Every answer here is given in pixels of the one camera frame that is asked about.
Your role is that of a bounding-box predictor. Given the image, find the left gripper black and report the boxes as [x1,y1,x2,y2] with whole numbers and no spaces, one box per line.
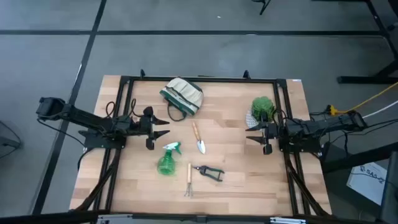
[137,106,171,151]

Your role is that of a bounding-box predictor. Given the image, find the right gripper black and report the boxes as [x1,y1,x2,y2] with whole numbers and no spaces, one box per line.
[245,115,281,156]

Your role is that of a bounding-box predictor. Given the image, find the green plastic spray bottle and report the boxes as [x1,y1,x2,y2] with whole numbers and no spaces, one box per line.
[156,141,183,176]

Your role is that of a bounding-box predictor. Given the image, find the beige green gardening tote bag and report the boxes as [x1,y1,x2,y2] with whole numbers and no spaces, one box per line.
[159,77,205,123]

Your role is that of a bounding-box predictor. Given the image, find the wooden-handled metal hand trowel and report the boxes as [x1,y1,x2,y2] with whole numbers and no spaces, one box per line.
[192,121,206,155]

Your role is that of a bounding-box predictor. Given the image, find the wooden-handled three-prong hand rake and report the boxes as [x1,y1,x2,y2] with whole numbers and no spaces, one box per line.
[183,162,194,198]

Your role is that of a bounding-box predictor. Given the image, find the green-handled pruning shears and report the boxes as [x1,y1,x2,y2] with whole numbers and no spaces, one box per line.
[192,165,225,182]

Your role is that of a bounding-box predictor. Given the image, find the succulent in triangle-patterned pot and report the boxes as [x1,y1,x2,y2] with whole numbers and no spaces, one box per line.
[245,96,277,129]

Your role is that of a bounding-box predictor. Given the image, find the black slanted beam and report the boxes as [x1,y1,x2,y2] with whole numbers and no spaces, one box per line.
[322,141,398,174]

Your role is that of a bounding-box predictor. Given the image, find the black desk leg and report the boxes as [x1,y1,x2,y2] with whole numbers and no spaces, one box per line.
[337,0,398,85]

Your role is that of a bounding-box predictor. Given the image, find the white cardboard box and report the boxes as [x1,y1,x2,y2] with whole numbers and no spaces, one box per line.
[346,161,389,206]

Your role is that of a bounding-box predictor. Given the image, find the black chair base leg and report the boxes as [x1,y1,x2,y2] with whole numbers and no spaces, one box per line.
[251,0,271,16]

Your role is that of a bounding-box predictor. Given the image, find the black rig crossbar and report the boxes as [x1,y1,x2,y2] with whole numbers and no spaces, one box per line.
[0,210,398,224]

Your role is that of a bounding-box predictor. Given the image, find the grey floor object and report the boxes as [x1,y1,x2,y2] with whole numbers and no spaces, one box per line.
[0,120,22,159]

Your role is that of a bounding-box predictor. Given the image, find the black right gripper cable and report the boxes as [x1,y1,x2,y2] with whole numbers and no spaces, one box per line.
[272,108,289,125]

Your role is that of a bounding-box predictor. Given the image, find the black looped cable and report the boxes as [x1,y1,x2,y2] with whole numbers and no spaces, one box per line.
[105,101,116,118]
[129,98,142,118]

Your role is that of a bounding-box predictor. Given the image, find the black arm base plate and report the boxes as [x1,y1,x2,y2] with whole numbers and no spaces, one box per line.
[78,129,127,149]
[279,136,323,154]

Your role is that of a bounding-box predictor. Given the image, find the black aluminium table frame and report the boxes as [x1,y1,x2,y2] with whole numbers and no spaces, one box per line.
[70,68,332,217]

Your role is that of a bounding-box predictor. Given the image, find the yellow extension cable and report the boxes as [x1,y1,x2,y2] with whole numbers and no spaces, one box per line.
[326,81,398,116]

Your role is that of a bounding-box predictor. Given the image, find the silver metal bracket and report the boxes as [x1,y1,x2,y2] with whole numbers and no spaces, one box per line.
[96,213,134,224]
[269,217,307,224]

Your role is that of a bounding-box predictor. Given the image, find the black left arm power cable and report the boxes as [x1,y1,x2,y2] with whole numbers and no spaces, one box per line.
[36,117,91,172]

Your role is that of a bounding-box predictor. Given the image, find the white cable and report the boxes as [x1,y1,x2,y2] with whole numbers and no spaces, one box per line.
[362,100,398,119]

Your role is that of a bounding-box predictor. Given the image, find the black upright post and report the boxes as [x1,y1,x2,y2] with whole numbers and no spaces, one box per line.
[379,151,398,224]

